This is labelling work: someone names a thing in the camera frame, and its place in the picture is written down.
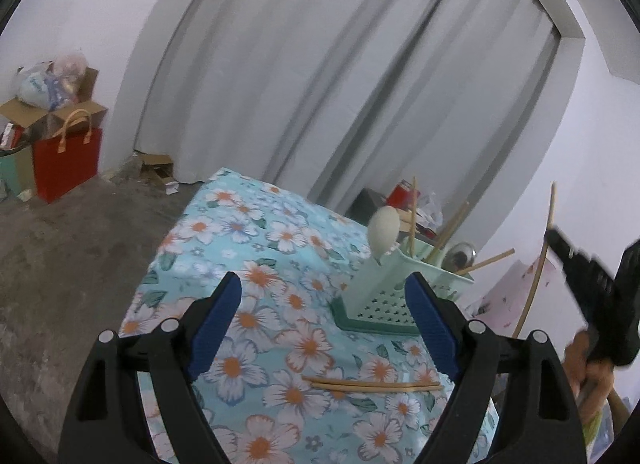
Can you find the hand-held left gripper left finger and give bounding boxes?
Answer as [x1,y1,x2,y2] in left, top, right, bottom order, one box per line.
[57,271,243,464]

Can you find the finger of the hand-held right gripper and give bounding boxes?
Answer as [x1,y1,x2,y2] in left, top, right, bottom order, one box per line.
[545,227,618,305]

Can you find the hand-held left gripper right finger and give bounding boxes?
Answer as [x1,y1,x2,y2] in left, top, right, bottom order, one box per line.
[405,271,586,464]

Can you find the tan wooden chopstick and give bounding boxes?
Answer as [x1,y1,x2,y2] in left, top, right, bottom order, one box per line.
[429,201,471,263]
[312,381,442,392]
[456,247,516,276]
[514,181,557,340]
[302,376,443,388]

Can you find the green plastic utensil holder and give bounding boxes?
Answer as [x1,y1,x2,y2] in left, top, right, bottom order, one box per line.
[332,239,476,335]

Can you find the metal ladle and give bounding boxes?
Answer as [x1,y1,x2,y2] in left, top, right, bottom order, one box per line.
[442,241,477,271]

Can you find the pale round-headed plastic spoon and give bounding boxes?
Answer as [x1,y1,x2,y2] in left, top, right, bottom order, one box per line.
[367,207,401,266]

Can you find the person's right hand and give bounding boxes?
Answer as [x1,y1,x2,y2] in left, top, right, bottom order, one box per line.
[565,329,613,402]

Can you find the blue floral blanket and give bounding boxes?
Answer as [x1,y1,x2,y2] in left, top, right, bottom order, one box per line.
[120,167,501,464]

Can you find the pink printed sheet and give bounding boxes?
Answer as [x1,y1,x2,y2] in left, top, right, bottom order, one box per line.
[470,258,572,341]

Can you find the crumpled clear plastic bag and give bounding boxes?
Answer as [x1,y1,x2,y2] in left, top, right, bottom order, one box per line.
[417,193,444,228]

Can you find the grey cabinet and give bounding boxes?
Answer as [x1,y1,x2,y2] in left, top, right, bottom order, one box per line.
[347,187,401,231]

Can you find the small flat cardboard box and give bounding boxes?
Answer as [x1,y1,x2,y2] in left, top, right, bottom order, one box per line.
[135,151,177,186]

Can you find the red gift bag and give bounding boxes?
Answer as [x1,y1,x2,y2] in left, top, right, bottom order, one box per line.
[32,109,103,205]

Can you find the teal box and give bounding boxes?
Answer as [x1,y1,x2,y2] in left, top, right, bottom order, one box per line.
[0,144,37,198]

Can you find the open cardboard box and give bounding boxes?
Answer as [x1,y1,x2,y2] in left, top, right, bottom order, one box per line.
[0,67,108,139]

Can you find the grey curtain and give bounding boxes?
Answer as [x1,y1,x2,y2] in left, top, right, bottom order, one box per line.
[135,0,561,245]

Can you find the plastic bags with packets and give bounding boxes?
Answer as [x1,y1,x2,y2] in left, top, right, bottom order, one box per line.
[12,51,89,110]

